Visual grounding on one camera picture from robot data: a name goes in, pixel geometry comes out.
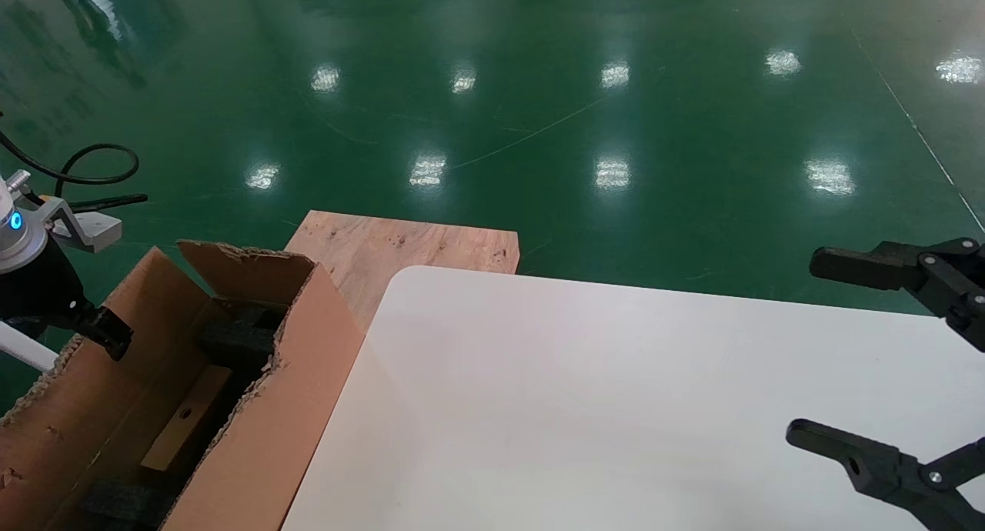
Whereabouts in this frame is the large open cardboard box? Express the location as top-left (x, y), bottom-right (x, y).
top-left (0, 240), bottom-right (367, 531)

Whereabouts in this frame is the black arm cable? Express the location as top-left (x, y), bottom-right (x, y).
top-left (0, 112), bottom-right (149, 213)

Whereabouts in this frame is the plywood board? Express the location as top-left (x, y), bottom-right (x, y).
top-left (285, 210), bottom-right (521, 333)

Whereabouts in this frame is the black foam block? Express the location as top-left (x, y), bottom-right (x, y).
top-left (199, 302), bottom-right (289, 372)
top-left (81, 481), bottom-right (182, 531)

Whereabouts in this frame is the small brown cardboard box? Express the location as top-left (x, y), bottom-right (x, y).
top-left (141, 364), bottom-right (233, 472)

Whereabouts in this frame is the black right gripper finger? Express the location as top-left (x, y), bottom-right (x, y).
top-left (810, 237), bottom-right (985, 355)
top-left (786, 418), bottom-right (985, 531)

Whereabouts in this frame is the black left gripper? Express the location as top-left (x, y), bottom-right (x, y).
top-left (0, 237), bottom-right (134, 361)

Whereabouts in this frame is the white tubular stand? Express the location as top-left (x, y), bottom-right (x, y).
top-left (0, 321), bottom-right (61, 372)

